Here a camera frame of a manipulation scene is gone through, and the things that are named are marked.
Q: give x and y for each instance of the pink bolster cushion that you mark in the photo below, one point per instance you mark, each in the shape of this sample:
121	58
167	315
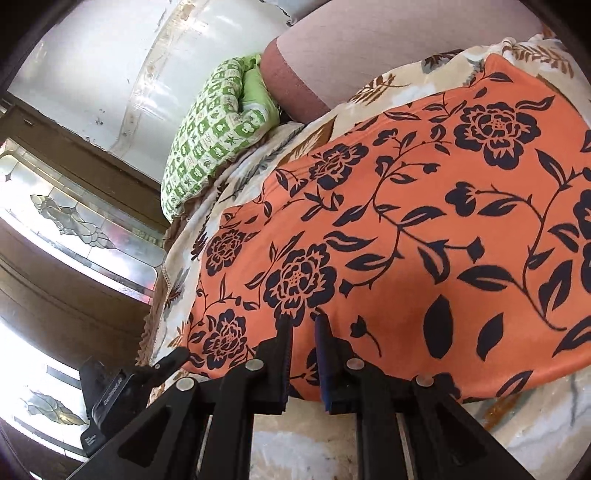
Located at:
369	55

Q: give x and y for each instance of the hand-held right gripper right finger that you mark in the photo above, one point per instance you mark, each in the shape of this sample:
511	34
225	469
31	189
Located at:
324	364

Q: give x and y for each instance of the leaf print blanket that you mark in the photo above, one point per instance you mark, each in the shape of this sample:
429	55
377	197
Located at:
531	429

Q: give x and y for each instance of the orange floral garment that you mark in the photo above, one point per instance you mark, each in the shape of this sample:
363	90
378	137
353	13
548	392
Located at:
415	230

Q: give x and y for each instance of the wooden door with stained glass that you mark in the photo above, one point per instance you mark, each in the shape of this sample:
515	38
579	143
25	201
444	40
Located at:
69	152

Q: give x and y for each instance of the green checked pillow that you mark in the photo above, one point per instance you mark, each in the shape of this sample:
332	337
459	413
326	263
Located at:
203	138

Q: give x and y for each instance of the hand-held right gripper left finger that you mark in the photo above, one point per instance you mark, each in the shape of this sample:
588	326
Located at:
282	364

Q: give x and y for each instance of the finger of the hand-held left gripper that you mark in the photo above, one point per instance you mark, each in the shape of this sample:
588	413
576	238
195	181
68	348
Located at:
166	361

